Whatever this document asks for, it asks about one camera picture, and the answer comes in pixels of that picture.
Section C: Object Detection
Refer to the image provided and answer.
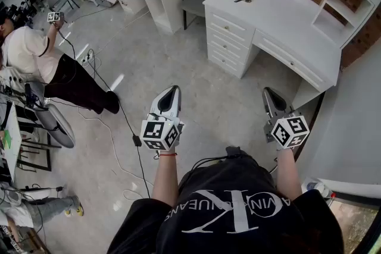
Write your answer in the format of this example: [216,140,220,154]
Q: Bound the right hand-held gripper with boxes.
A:
[261,86,310,149]

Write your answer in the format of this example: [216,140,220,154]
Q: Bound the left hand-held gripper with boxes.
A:
[139,85,185,152]

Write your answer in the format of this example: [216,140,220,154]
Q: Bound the person's right forearm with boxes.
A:
[275,148,304,202]

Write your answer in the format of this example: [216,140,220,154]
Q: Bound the person's left forearm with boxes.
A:
[151,153,179,208]

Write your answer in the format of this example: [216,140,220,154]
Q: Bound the person's left hand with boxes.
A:
[159,139,183,155]

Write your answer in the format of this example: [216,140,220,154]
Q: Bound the person's black trousers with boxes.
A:
[225,145,251,158]

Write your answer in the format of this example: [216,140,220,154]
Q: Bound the white round object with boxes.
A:
[302,177,336,206]

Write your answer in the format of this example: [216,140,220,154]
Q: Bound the white desk with drawers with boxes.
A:
[202,0,343,109]

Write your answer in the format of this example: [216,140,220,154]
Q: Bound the grey padded stool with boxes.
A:
[25,81,76,149]

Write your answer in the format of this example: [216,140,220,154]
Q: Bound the white power strip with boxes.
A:
[80,52,96,66]

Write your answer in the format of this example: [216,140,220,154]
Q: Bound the black framed glass door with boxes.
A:
[329,199,381,254]

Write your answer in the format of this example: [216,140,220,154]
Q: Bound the black printed t-shirt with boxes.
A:
[107,154,345,254]

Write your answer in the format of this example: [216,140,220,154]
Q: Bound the white work table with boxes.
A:
[0,101,23,179]

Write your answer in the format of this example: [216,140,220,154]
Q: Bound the long black floor cable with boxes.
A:
[58,29,151,199]

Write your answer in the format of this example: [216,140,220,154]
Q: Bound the white floor cable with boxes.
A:
[77,108,155,202]

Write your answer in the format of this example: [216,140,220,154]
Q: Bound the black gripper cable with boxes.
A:
[177,155,252,188]

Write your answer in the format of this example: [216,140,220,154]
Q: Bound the black metal frame chair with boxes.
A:
[16,114,62,172]

